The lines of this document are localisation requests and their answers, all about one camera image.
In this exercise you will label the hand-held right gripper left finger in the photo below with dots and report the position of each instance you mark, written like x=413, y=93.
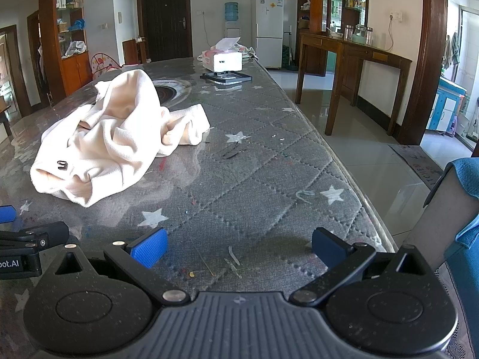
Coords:
x=149, y=248

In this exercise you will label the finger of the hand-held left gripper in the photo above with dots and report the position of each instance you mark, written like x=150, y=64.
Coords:
x=45, y=233
x=6, y=214

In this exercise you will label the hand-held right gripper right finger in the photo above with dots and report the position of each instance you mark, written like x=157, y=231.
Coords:
x=329, y=248

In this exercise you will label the cream garment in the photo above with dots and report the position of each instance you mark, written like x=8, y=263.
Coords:
x=112, y=138

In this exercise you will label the grey chair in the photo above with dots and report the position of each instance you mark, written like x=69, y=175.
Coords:
x=438, y=217

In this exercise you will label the grey doormat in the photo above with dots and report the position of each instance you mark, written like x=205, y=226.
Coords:
x=419, y=164

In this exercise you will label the dark patterned cloth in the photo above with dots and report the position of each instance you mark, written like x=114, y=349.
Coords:
x=466, y=306

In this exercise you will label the blue cloth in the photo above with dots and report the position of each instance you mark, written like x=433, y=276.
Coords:
x=466, y=179

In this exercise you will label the round black induction cooker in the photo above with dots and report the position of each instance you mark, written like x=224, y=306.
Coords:
x=169, y=93

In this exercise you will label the wooden cabinet with shelves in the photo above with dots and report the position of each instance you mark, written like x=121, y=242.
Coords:
x=75, y=71

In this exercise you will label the dotted play tent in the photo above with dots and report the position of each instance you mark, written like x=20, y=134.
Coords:
x=101, y=63

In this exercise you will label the blue low cabinet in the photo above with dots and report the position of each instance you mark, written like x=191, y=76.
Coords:
x=443, y=104

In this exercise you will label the wooden console table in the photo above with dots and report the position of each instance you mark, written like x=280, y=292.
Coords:
x=355, y=54

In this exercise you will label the broom with dustpan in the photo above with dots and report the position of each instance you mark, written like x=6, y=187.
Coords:
x=290, y=52

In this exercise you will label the white tissue box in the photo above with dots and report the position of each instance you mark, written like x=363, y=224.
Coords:
x=224, y=61

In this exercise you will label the green container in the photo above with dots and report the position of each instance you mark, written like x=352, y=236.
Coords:
x=359, y=39

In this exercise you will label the floral cloth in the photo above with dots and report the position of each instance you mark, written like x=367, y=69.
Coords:
x=247, y=50

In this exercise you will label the glass jar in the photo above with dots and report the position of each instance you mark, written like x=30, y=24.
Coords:
x=348, y=33
x=369, y=36

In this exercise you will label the white refrigerator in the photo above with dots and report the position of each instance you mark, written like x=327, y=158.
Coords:
x=268, y=30

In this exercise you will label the dark wooden door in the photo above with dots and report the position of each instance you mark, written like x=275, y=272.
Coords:
x=164, y=18

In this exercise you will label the white water dispenser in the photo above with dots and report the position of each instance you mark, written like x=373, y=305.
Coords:
x=232, y=31

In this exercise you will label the hanging green cloth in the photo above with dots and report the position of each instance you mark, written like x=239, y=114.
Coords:
x=453, y=48

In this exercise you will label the wooden display shelf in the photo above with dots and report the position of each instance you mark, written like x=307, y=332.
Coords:
x=318, y=3

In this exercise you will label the blue water bottle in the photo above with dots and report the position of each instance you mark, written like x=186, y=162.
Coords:
x=232, y=11

